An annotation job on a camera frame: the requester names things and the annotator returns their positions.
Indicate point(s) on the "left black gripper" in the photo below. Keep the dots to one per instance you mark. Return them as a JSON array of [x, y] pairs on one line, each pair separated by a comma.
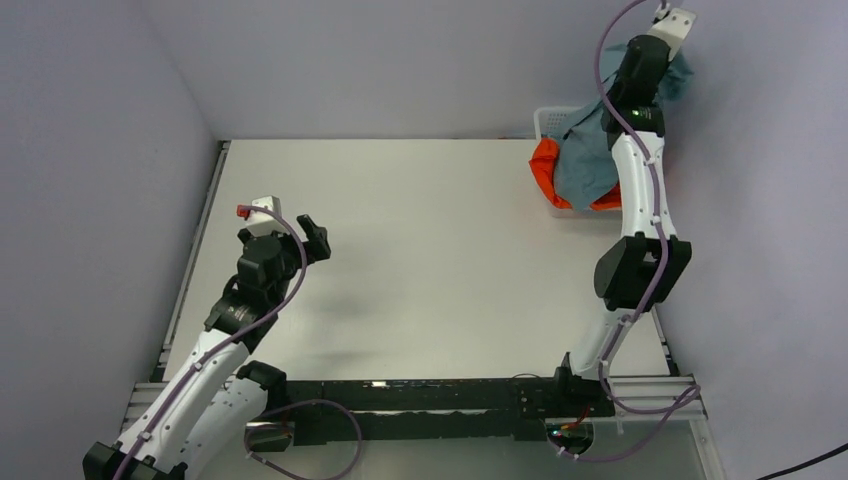
[[316, 243]]

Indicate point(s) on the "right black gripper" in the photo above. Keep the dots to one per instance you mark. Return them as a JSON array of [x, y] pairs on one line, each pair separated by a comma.
[[659, 80]]

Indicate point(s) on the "grey-blue t shirt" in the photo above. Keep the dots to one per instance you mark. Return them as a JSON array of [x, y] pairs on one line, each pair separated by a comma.
[[585, 170]]

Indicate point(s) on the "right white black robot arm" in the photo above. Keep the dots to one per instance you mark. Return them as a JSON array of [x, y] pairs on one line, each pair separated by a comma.
[[618, 142]]

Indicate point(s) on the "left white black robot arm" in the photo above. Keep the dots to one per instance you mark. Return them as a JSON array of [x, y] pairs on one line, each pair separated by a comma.
[[217, 387]]

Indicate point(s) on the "white plastic laundry basket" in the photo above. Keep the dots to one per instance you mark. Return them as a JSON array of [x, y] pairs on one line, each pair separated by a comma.
[[547, 120]]

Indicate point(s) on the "orange t shirt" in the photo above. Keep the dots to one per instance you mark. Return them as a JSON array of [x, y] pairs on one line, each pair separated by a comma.
[[542, 163]]

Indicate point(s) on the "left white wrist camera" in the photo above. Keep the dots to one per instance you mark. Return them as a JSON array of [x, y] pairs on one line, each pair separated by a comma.
[[256, 221]]

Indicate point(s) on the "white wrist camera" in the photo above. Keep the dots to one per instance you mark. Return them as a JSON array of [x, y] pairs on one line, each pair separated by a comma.
[[256, 221], [672, 25]]

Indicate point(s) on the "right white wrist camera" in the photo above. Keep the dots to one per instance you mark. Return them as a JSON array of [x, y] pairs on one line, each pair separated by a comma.
[[672, 25]]

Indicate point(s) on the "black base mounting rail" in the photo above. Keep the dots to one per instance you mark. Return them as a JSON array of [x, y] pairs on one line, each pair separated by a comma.
[[320, 412]]

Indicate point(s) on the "aluminium frame rail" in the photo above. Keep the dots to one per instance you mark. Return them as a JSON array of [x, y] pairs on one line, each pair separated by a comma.
[[651, 394]]

